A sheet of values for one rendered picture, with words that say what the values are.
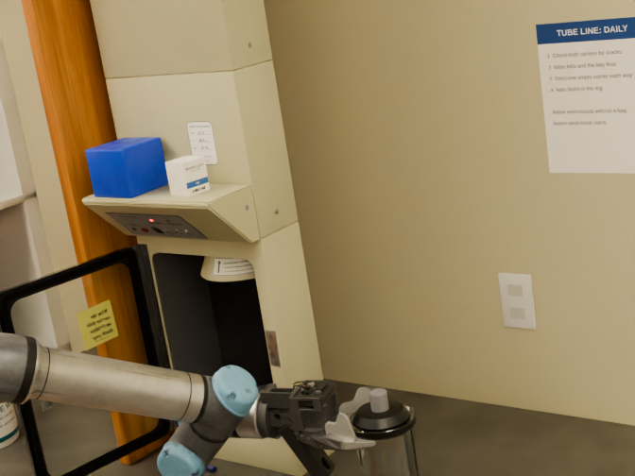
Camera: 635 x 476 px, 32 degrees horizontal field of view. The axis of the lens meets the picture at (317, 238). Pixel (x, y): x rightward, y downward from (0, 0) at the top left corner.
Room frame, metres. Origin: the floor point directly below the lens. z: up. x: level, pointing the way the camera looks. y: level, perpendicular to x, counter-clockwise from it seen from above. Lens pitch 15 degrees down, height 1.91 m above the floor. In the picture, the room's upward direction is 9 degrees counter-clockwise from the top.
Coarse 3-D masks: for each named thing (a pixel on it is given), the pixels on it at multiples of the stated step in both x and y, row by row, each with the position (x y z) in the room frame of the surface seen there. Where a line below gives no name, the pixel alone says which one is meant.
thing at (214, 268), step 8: (208, 256) 2.03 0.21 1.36; (208, 264) 2.02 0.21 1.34; (216, 264) 2.00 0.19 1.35; (224, 264) 1.99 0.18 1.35; (232, 264) 1.99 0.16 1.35; (240, 264) 1.98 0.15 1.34; (248, 264) 1.98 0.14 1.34; (200, 272) 2.06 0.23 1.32; (208, 272) 2.01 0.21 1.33; (216, 272) 2.00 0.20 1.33; (224, 272) 1.99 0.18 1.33; (232, 272) 1.98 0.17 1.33; (240, 272) 1.98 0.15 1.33; (248, 272) 1.98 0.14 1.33; (216, 280) 1.99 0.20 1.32; (224, 280) 1.98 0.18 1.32; (232, 280) 1.98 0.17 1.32
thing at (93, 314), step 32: (64, 288) 1.96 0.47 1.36; (96, 288) 2.01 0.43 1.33; (128, 288) 2.05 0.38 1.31; (32, 320) 1.91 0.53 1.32; (64, 320) 1.95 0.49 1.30; (96, 320) 2.00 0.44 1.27; (128, 320) 2.04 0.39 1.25; (96, 352) 1.99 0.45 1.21; (128, 352) 2.03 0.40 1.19; (64, 416) 1.93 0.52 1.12; (96, 416) 1.97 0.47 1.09; (128, 416) 2.01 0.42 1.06; (64, 448) 1.92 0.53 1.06; (96, 448) 1.96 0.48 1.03
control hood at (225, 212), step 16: (160, 192) 1.95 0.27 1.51; (208, 192) 1.89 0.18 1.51; (224, 192) 1.87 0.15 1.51; (240, 192) 1.87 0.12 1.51; (96, 208) 2.00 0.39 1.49; (112, 208) 1.97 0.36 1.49; (128, 208) 1.94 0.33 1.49; (144, 208) 1.91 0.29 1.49; (160, 208) 1.88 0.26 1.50; (176, 208) 1.86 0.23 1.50; (192, 208) 1.83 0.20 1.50; (208, 208) 1.81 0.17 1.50; (224, 208) 1.83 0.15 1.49; (240, 208) 1.86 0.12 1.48; (112, 224) 2.05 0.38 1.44; (192, 224) 1.90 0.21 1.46; (208, 224) 1.87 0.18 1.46; (224, 224) 1.84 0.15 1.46; (240, 224) 1.86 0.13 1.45; (256, 224) 1.89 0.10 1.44; (224, 240) 1.91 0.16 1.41; (240, 240) 1.88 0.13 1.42; (256, 240) 1.89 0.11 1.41
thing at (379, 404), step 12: (372, 396) 1.61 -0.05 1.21; (384, 396) 1.60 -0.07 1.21; (360, 408) 1.63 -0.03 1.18; (372, 408) 1.61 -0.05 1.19; (384, 408) 1.60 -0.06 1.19; (396, 408) 1.61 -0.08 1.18; (360, 420) 1.59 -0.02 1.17; (372, 420) 1.58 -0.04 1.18; (384, 420) 1.58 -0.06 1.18; (396, 420) 1.58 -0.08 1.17
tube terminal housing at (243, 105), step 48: (144, 96) 2.04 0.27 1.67; (192, 96) 1.96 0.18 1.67; (240, 96) 1.90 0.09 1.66; (240, 144) 1.90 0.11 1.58; (288, 192) 1.97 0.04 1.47; (144, 240) 2.08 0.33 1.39; (192, 240) 2.00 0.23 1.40; (288, 240) 1.95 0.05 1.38; (288, 288) 1.94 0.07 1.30; (288, 336) 1.92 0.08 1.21; (288, 384) 1.90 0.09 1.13
